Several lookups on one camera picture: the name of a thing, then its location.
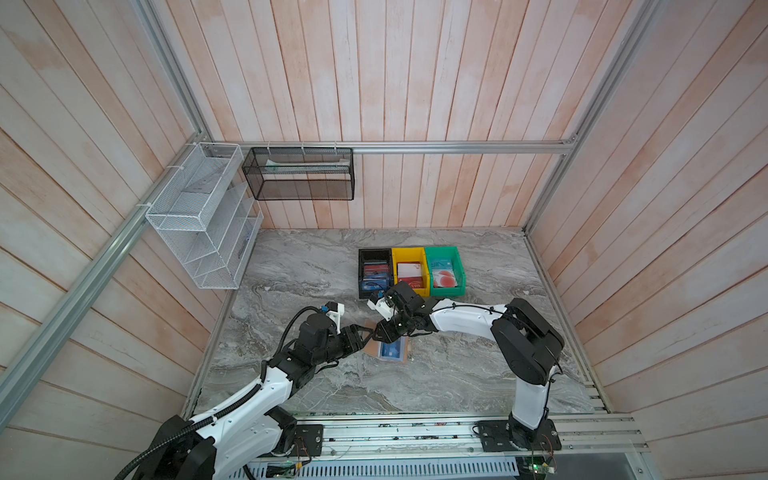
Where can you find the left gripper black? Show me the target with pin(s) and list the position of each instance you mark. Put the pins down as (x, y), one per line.
(351, 332)

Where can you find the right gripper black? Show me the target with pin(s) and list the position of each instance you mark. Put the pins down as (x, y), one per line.
(381, 330)

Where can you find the tan leather card holder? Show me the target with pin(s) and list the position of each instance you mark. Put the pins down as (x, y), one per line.
(372, 349)

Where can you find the blue credit card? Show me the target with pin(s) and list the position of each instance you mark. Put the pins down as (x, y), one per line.
(392, 352)

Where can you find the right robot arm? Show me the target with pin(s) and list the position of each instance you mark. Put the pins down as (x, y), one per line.
(530, 345)

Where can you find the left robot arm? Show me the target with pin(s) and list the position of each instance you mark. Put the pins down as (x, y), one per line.
(252, 422)

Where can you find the cards in black bin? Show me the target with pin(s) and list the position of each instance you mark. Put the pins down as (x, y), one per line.
(375, 276)

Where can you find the red cards in yellow bin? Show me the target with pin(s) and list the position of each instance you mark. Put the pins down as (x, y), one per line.
(412, 273)

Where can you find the cards in green bin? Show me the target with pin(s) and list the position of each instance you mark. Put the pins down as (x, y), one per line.
(443, 273)

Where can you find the black plastic bin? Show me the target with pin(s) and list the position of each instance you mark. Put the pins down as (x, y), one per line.
(373, 254)

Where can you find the yellow plastic bin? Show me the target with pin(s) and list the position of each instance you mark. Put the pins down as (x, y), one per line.
(413, 254)

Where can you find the green plastic bin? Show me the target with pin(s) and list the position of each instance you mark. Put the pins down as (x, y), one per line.
(450, 252)

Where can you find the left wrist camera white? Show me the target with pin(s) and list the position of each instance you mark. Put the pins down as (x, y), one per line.
(334, 311)

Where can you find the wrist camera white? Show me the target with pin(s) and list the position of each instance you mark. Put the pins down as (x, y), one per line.
(334, 311)
(382, 306)

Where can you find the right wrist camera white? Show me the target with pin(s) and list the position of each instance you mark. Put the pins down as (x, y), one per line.
(382, 306)

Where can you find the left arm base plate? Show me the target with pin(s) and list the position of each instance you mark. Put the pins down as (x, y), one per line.
(301, 441)

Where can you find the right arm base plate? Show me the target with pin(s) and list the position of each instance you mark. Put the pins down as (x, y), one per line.
(510, 435)

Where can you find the black wire mesh basket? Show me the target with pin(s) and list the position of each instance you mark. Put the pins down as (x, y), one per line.
(300, 173)

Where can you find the white wire mesh shelf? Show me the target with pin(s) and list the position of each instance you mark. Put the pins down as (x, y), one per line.
(206, 217)

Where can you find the aluminium mounting rail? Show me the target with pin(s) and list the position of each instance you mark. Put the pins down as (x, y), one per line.
(411, 436)

